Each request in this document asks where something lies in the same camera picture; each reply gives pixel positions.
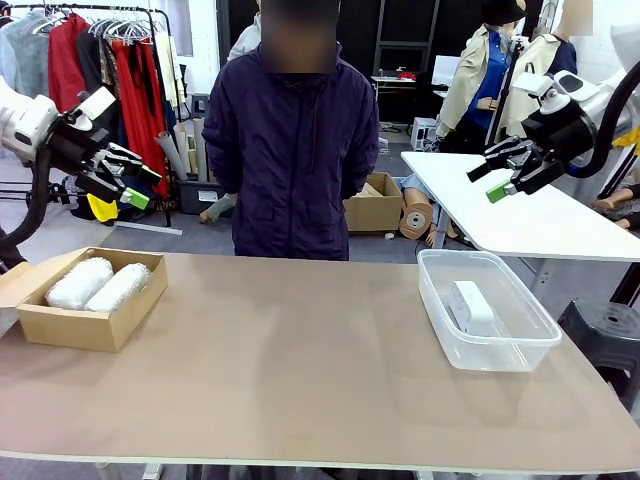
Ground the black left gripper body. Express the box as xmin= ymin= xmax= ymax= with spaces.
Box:
xmin=48 ymin=115 xmax=111 ymax=177

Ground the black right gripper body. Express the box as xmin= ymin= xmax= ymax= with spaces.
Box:
xmin=519 ymin=101 xmax=599 ymax=170

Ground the bubble-wrapped white clock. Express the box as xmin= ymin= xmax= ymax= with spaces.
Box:
xmin=84 ymin=263 xmax=151 ymax=314
xmin=44 ymin=257 xmax=115 ymax=310

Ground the small white box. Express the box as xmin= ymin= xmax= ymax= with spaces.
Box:
xmin=446 ymin=279 xmax=496 ymax=336

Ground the yellow fabric item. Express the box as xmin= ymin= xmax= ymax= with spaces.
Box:
xmin=86 ymin=193 xmax=120 ymax=224

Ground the slanted grey tube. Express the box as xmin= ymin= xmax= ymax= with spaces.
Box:
xmin=154 ymin=130 xmax=189 ymax=182

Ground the white side table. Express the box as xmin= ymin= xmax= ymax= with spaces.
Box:
xmin=401 ymin=149 xmax=640 ymax=263

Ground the beige cardboard tube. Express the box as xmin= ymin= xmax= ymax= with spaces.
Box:
xmin=173 ymin=122 xmax=195 ymax=177

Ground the long red dress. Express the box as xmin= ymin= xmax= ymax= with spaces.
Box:
xmin=110 ymin=38 xmax=170 ymax=197

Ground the tall grey tube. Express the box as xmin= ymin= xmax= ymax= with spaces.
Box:
xmin=193 ymin=116 xmax=209 ymax=182

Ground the grey plastic crate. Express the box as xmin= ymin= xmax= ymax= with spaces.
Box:
xmin=175 ymin=178 xmax=224 ymax=215

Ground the white computer case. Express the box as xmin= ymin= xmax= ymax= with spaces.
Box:
xmin=410 ymin=116 xmax=440 ymax=152

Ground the red hanging jacket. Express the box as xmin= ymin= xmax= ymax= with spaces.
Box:
xmin=48 ymin=13 xmax=92 ymax=115

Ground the mannequin in cream top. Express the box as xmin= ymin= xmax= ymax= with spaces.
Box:
xmin=502 ymin=0 xmax=596 ymax=139

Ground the black hanging garment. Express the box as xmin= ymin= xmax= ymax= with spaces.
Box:
xmin=77 ymin=29 xmax=119 ymax=131

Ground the mannequin in beige trench coat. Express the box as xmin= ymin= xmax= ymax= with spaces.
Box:
xmin=435 ymin=0 xmax=521 ymax=144

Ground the bare mannequin lying down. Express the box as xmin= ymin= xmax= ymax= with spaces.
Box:
xmin=593 ymin=180 xmax=640 ymax=231

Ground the cream hanging garment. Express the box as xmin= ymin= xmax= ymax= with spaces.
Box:
xmin=153 ymin=32 xmax=175 ymax=109

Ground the white monitor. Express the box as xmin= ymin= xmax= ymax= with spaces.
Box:
xmin=432 ymin=54 xmax=464 ymax=86

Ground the grey fluffy coat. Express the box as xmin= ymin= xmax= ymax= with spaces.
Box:
xmin=0 ymin=10 xmax=51 ymax=99

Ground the mannequin limb grey sleeve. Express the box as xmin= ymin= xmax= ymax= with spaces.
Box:
xmin=198 ymin=192 xmax=237 ymax=225

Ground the brown paper spool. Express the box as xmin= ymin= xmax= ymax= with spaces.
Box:
xmin=398 ymin=187 xmax=437 ymax=242

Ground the bystander's dark sleeve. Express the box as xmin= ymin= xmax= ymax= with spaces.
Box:
xmin=0 ymin=227 xmax=29 ymax=274

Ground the black clothes rack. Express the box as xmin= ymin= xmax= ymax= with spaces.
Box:
xmin=0 ymin=3 xmax=174 ymax=229

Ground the open brown cardboard box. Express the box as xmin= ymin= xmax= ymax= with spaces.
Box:
xmin=0 ymin=246 xmax=169 ymax=354

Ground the cardboard box on floor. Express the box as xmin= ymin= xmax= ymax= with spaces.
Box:
xmin=342 ymin=171 xmax=405 ymax=237

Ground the figure in grey hoodie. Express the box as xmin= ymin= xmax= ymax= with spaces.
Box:
xmin=227 ymin=12 xmax=262 ymax=64

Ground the black plastic stool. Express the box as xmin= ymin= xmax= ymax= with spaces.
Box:
xmin=556 ymin=298 xmax=640 ymax=412

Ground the person in purple jacket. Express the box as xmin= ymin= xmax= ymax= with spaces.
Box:
xmin=202 ymin=0 xmax=381 ymax=261

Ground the clear plastic container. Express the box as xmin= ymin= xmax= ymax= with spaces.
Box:
xmin=417 ymin=248 xmax=563 ymax=373

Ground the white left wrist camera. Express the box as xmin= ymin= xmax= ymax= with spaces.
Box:
xmin=77 ymin=87 xmax=117 ymax=132

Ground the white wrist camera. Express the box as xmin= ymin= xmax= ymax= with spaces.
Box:
xmin=77 ymin=87 xmax=117 ymax=132
xmin=513 ymin=73 xmax=571 ymax=114

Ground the black right arm hose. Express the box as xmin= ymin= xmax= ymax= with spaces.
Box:
xmin=562 ymin=64 xmax=640 ymax=179

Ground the black arm hose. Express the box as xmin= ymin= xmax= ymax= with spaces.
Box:
xmin=562 ymin=64 xmax=640 ymax=179
xmin=0 ymin=147 xmax=54 ymax=256

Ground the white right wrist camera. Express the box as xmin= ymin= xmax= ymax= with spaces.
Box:
xmin=513 ymin=73 xmax=571 ymax=114

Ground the black left arm hose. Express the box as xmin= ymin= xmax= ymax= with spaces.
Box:
xmin=0 ymin=147 xmax=54 ymax=256

